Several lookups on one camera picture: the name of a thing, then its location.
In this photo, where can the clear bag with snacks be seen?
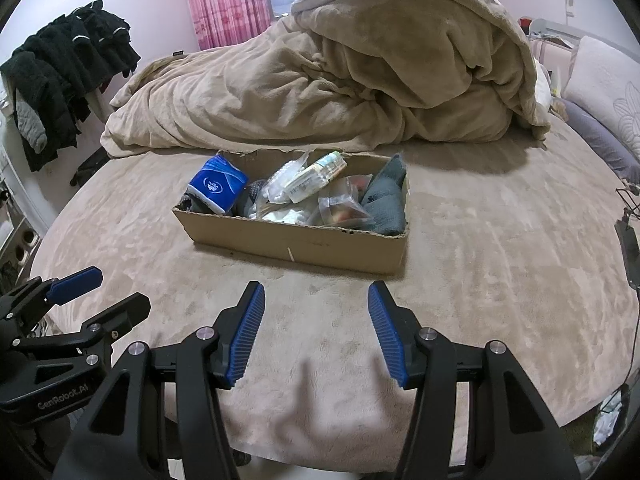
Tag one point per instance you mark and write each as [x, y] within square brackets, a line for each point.
[338, 205]

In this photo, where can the black hanging clothes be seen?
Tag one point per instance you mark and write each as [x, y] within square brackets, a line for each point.
[50, 75]

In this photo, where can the black phone with cable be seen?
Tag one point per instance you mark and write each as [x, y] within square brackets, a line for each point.
[626, 234]

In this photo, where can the beige crumpled duvet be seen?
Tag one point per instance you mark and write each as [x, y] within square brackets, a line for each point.
[354, 74]

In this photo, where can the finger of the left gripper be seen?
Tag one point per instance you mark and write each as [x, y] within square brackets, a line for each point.
[115, 319]
[25, 306]

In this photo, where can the white floral pillow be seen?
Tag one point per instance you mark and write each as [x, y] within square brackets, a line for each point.
[605, 83]

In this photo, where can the grey cloth right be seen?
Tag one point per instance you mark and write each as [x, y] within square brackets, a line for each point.
[384, 200]

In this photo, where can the pink curtain left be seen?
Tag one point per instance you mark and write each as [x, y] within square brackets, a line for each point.
[223, 23]

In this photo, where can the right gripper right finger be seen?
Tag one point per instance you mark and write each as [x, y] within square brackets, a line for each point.
[512, 433]

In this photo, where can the brown cardboard box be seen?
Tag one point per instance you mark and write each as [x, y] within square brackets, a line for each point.
[335, 248]

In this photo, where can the grey socks left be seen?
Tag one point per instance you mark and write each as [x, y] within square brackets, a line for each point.
[189, 202]

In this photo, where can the white crumpled item in box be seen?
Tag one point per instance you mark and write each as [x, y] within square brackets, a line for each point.
[290, 216]

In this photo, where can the beige bed sheet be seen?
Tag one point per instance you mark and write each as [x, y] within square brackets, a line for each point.
[509, 240]

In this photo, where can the white green tissue pack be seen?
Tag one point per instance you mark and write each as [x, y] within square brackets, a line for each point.
[315, 177]

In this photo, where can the clear silver plastic bag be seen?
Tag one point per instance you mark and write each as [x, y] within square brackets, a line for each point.
[272, 195]

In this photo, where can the blue tissue pack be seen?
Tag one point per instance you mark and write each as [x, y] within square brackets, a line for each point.
[218, 184]

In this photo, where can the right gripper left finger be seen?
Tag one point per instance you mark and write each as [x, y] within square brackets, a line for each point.
[122, 433]

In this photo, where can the grey pillow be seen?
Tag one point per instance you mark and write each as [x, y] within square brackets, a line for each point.
[603, 142]

